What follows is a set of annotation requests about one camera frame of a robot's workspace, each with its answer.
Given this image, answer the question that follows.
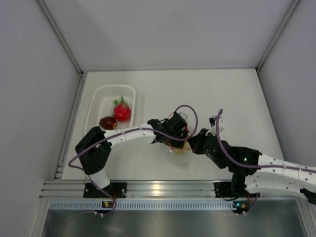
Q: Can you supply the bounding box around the fake yellow mango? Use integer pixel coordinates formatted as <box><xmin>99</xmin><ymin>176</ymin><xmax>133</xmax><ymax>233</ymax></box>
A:
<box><xmin>173</xmin><ymin>141</ymin><xmax>191</xmax><ymax>155</ymax></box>

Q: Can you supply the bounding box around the fake red dragon fruit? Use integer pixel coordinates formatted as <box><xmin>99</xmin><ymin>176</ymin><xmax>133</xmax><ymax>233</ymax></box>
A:
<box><xmin>113</xmin><ymin>96</ymin><xmax>132</xmax><ymax>122</ymax></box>

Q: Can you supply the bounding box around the clear zip top bag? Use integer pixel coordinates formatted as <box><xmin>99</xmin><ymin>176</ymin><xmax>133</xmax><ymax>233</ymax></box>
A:
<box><xmin>161</xmin><ymin>141</ymin><xmax>193</xmax><ymax>170</ymax></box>

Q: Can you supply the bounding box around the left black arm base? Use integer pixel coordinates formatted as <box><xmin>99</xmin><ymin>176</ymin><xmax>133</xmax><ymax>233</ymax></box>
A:
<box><xmin>83</xmin><ymin>182</ymin><xmax>127</xmax><ymax>198</ymax></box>

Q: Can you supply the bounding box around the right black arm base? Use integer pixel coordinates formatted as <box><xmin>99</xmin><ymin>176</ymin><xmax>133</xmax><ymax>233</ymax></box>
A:
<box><xmin>214</xmin><ymin>182</ymin><xmax>236</xmax><ymax>198</ymax></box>

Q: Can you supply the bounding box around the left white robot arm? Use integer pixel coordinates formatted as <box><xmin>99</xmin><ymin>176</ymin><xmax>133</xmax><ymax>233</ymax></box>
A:
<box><xmin>75</xmin><ymin>113</ymin><xmax>188</xmax><ymax>197</ymax></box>

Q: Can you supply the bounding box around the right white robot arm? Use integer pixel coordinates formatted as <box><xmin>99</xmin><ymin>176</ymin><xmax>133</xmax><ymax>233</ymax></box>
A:
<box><xmin>188</xmin><ymin>129</ymin><xmax>316</xmax><ymax>204</ymax></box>

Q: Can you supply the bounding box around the white perforated plastic basket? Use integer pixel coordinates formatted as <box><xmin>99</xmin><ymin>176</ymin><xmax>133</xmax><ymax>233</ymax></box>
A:
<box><xmin>83</xmin><ymin>84</ymin><xmax>136</xmax><ymax>134</ymax></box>

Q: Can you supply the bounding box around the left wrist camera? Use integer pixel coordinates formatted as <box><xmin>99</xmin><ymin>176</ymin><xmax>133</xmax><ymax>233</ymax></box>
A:
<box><xmin>175</xmin><ymin>112</ymin><xmax>188</xmax><ymax>123</ymax></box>

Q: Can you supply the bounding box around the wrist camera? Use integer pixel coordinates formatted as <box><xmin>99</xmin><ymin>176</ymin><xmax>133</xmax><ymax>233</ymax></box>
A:
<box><xmin>175</xmin><ymin>112</ymin><xmax>188</xmax><ymax>123</ymax></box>
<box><xmin>208</xmin><ymin>116</ymin><xmax>226</xmax><ymax>136</ymax></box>

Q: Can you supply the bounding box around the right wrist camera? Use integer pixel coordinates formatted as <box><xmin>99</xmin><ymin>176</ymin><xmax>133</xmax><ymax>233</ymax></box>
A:
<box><xmin>208</xmin><ymin>116</ymin><xmax>226</xmax><ymax>136</ymax></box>

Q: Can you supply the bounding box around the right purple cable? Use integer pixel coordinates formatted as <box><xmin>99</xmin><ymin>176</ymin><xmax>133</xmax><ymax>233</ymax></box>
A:
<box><xmin>214</xmin><ymin>109</ymin><xmax>316</xmax><ymax>173</ymax></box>

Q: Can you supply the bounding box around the aluminium mounting rail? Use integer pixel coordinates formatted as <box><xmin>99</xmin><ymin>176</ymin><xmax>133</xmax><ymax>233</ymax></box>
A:
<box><xmin>39</xmin><ymin>179</ymin><xmax>282</xmax><ymax>199</ymax></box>

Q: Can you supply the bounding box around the white slotted cable duct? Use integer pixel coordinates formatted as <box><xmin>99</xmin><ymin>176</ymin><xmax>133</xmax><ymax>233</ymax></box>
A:
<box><xmin>49</xmin><ymin>200</ymin><xmax>246</xmax><ymax>211</ymax></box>

